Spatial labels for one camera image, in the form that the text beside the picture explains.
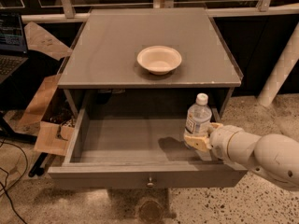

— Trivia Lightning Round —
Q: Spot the open cardboard box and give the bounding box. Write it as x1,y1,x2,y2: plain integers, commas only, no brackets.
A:
19,21,74,156

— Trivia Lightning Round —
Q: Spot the open laptop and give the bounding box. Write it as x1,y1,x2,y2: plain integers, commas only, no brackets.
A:
0,12,28,84

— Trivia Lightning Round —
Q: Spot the white paper bowl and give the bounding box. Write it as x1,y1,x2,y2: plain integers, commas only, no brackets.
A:
136,46,182,75

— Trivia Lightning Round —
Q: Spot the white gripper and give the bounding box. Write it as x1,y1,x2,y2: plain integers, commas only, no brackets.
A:
184,122,244,163

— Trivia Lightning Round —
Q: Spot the clear plastic water bottle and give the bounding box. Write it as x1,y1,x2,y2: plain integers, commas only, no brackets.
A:
184,93,212,148

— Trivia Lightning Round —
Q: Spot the round metal drawer knob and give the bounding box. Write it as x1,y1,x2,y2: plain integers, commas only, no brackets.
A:
147,177,155,188

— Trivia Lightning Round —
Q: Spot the grey cabinet with glass top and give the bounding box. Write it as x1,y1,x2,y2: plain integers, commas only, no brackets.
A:
58,7,242,114

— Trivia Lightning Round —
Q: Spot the black floor cable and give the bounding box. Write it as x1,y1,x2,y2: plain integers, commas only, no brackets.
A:
0,137,30,224

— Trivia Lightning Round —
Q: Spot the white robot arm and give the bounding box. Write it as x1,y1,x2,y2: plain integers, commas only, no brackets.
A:
184,122,299,191

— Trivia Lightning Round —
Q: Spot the grey open top drawer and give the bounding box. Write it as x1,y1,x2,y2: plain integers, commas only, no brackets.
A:
49,108,246,189

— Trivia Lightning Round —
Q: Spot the white diagonal support post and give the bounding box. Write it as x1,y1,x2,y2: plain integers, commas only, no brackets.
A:
257,22,299,106

